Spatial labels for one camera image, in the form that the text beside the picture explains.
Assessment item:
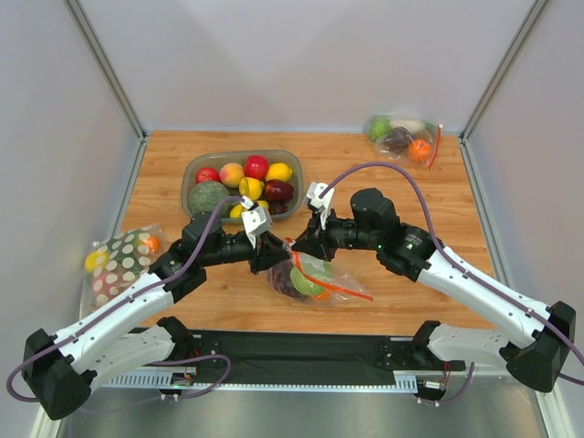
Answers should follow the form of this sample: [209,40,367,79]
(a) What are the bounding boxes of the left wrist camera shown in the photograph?
[241,206,273,248]

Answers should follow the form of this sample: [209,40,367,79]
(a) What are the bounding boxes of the purple cable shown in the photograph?
[5,194,255,414]
[323,162,584,407]

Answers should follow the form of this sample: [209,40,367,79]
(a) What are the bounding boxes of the left zip bag with food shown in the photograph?
[82,224,168,313]

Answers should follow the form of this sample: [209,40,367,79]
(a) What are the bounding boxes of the fake dark plum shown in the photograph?
[268,202,288,215]

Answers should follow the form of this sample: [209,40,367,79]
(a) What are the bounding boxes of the fake yellow banana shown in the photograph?
[229,200,269,219]

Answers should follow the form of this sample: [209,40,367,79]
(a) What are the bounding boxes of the grey plastic fruit bowl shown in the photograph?
[182,150,306,221]

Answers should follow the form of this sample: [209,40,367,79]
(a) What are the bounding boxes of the fake yellow pepper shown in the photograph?
[238,177,265,201]

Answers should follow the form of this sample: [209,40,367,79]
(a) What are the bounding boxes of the fake red pomegranate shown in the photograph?
[243,154,270,181]

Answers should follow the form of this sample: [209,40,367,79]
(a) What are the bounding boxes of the clear zip bag orange seal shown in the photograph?
[267,238,373,306]

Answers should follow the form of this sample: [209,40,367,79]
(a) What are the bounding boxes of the fake peach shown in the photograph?
[219,162,245,188]

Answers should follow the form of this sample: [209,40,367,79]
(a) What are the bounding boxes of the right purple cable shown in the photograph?
[323,162,584,407]

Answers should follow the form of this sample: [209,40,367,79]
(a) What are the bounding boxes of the white slotted cable duct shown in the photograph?
[102,368,446,393]

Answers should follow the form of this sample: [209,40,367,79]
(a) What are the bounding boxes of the fake green melon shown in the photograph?
[187,181,230,215]

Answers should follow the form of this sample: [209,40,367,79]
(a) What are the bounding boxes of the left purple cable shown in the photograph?
[5,194,255,414]

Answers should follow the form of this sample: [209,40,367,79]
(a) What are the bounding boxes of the fake purple grapes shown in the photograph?
[271,265,306,301]

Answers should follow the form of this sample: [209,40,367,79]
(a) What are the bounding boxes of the far zip bag with food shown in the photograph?
[363,113,443,169]

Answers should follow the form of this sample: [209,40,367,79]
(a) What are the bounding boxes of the fake dark red apple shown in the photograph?
[265,179,295,203]

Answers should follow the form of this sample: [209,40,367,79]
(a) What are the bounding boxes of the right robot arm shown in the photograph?
[293,182,576,392]

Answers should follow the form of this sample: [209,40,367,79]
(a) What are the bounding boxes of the fake yellow lemon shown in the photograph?
[265,162,293,183]

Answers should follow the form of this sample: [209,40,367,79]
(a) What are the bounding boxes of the fake green cabbage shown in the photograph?
[290,261,333,297]

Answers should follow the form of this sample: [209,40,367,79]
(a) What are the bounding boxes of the zip bag with food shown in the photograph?
[82,224,168,313]
[363,113,443,169]

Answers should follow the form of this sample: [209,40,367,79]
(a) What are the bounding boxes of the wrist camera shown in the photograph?
[305,182,335,229]
[241,206,273,248]

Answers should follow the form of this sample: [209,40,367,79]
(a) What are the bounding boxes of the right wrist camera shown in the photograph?
[305,182,335,229]

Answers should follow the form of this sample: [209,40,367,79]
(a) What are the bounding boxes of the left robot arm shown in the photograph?
[18,206,287,420]

